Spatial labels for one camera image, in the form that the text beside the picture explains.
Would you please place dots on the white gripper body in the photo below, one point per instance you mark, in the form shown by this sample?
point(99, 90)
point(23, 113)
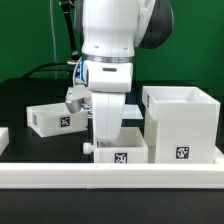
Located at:
point(109, 83)

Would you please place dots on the white drawer front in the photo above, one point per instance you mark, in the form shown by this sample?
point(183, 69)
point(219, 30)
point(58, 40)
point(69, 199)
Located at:
point(129, 148)

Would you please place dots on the white drawer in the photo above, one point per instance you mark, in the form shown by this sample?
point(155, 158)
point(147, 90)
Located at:
point(129, 148)
point(55, 119)

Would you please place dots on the white drawer cabinet box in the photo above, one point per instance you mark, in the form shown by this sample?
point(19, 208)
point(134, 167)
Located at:
point(180, 124)

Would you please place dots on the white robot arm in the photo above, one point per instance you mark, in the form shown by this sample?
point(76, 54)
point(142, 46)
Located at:
point(112, 30)

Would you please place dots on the white drawer rear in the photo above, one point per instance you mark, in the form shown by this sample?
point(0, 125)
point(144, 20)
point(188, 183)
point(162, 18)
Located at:
point(55, 119)

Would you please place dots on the white sheet with markers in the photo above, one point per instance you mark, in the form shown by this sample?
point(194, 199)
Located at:
point(130, 111)

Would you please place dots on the white block at left edge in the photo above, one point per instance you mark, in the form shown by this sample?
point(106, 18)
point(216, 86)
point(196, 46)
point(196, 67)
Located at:
point(4, 139)

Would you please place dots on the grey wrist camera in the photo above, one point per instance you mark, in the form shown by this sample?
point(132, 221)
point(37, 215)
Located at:
point(74, 97)

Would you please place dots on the white L-shaped border wall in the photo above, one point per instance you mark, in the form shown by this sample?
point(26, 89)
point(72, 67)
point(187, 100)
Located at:
point(102, 176)

